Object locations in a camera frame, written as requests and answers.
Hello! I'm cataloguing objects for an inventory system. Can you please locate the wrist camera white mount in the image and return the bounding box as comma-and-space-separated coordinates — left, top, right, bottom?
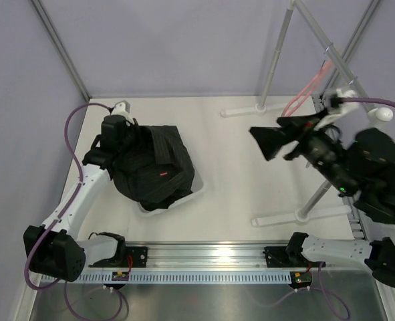
111, 100, 134, 123
314, 87, 359, 131

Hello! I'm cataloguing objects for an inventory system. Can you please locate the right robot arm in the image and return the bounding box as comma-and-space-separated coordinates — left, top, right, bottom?
249, 110, 395, 288

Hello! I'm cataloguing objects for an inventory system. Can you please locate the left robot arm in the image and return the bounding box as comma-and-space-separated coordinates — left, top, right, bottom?
23, 114, 136, 289

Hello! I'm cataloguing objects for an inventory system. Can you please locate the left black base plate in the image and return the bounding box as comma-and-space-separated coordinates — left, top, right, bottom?
89, 246, 148, 268

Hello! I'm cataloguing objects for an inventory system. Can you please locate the dark striped shirt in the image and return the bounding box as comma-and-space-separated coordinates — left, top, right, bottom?
113, 125, 195, 203

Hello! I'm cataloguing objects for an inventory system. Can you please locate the black shirt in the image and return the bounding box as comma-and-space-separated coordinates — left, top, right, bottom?
140, 194, 184, 211

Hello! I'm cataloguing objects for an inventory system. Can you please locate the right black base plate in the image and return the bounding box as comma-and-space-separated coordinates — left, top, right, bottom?
263, 246, 326, 268

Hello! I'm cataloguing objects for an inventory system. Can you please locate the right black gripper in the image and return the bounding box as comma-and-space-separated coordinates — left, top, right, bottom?
248, 106, 356, 194

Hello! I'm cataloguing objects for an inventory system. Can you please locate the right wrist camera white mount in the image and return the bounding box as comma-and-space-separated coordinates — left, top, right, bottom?
314, 87, 359, 131

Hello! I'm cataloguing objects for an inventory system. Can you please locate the white slotted cable duct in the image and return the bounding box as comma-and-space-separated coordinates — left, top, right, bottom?
41, 271, 294, 286

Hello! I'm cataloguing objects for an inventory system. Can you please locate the aluminium rail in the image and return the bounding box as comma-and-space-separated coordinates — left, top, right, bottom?
76, 242, 372, 271

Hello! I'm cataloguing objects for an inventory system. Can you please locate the clear plastic basket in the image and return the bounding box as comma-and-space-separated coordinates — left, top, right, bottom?
137, 175, 206, 217

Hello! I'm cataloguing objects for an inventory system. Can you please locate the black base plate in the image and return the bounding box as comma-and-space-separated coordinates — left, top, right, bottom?
89, 246, 148, 268
263, 246, 326, 268

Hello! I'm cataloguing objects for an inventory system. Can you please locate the metal clothes rack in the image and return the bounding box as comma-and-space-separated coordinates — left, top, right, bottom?
220, 1, 382, 227

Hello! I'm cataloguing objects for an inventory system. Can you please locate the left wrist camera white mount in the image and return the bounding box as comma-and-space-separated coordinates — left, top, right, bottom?
111, 100, 134, 123

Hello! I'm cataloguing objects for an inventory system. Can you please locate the pink hanger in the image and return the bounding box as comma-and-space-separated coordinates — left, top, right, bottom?
281, 59, 334, 116

